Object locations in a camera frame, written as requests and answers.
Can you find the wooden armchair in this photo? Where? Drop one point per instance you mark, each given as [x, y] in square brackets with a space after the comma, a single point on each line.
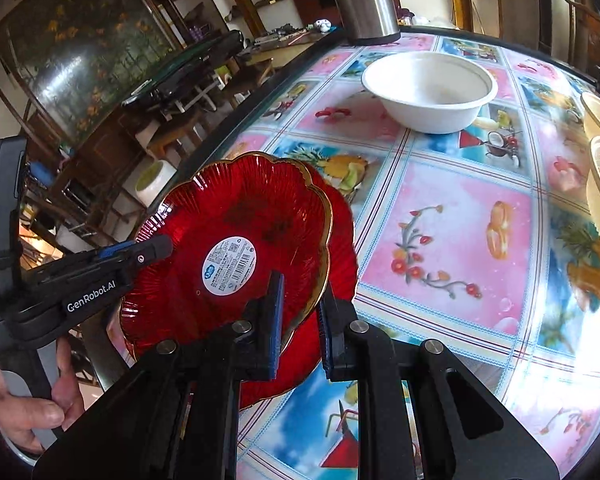
[587, 30]

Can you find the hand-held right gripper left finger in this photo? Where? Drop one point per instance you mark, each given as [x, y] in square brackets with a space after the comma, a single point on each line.
[276, 325]

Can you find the black mahjong table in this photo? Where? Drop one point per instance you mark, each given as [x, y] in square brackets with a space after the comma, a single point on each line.
[180, 75]

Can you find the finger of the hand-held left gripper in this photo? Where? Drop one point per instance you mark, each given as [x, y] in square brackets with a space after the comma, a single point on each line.
[114, 251]
[152, 252]

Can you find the wooden stool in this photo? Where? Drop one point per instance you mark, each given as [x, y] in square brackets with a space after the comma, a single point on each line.
[177, 135]

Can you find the red glass plate with sticker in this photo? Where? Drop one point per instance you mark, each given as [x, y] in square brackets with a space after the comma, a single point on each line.
[240, 200]

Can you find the white disposable bowl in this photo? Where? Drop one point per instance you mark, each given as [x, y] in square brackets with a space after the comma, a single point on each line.
[430, 110]

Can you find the white cylindrical bin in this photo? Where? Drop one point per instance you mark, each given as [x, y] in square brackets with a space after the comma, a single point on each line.
[152, 182]

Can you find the person's left hand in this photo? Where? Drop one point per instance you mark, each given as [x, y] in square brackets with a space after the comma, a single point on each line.
[27, 420]

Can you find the stainless steel thermos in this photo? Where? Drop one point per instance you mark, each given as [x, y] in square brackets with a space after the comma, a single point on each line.
[365, 0]

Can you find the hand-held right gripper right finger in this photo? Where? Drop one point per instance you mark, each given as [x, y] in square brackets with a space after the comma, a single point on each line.
[325, 340]

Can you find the floral wall painting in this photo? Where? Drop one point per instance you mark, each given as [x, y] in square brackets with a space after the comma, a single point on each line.
[80, 50]

